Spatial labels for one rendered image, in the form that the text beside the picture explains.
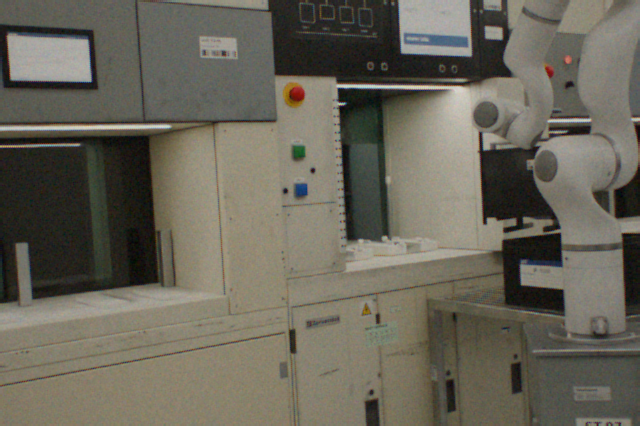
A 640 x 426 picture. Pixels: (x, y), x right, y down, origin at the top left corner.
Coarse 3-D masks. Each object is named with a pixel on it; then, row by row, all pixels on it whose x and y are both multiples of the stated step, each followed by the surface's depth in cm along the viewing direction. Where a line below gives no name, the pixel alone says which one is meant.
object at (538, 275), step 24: (504, 240) 217; (528, 240) 224; (552, 240) 230; (624, 240) 204; (504, 264) 218; (528, 264) 211; (552, 264) 204; (624, 264) 204; (504, 288) 219; (528, 288) 211; (552, 288) 205
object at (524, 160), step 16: (496, 144) 219; (512, 144) 218; (496, 160) 210; (512, 160) 207; (528, 160) 205; (496, 176) 210; (512, 176) 207; (528, 176) 205; (496, 192) 210; (512, 192) 208; (528, 192) 205; (496, 208) 210; (512, 208) 208; (528, 208) 206; (544, 208) 203; (528, 224) 223
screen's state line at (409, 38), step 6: (408, 36) 232; (414, 36) 234; (420, 36) 235; (426, 36) 236; (432, 36) 238; (438, 36) 239; (444, 36) 240; (450, 36) 242; (456, 36) 243; (408, 42) 232; (414, 42) 234; (420, 42) 235; (426, 42) 236; (432, 42) 238; (438, 42) 239; (444, 42) 240; (450, 42) 242; (456, 42) 243; (462, 42) 244; (468, 42) 246
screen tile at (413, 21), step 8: (408, 0) 232; (416, 0) 234; (424, 0) 236; (432, 0) 237; (432, 8) 237; (408, 16) 232; (416, 16) 234; (424, 16) 236; (432, 16) 237; (408, 24) 232; (416, 24) 234; (424, 24) 236; (432, 24) 238
